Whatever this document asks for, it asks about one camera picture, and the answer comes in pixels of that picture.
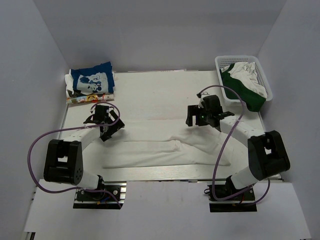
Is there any white Coca-Cola print t-shirt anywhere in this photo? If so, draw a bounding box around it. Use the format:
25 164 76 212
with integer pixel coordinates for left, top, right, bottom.
102 119 226 169

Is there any blue cartoon print t-shirt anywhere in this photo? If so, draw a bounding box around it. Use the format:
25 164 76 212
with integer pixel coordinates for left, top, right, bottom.
69 61 115 96

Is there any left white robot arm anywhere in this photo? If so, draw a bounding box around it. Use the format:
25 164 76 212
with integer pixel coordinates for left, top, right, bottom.
43 104 125 200

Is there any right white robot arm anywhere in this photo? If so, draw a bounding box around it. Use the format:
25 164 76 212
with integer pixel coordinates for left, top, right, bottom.
185 95 291 200

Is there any colourful cartoon print folded shirt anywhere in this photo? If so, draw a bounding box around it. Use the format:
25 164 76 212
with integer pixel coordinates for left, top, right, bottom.
66 94 115 104

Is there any dark green t-shirt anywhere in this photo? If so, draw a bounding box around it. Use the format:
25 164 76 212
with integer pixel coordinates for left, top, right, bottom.
220 72 266 112

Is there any white plastic mesh basket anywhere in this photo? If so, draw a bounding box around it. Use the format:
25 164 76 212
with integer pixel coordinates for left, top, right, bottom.
215 55 273 102

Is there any white printed t-shirt in basket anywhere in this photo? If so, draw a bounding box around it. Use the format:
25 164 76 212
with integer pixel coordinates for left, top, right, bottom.
220 61 268 99

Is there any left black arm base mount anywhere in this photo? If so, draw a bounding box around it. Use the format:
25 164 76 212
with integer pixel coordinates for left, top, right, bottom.
73 182 127 210

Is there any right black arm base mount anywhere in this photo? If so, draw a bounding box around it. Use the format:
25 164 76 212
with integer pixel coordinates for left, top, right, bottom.
203 184 258 213

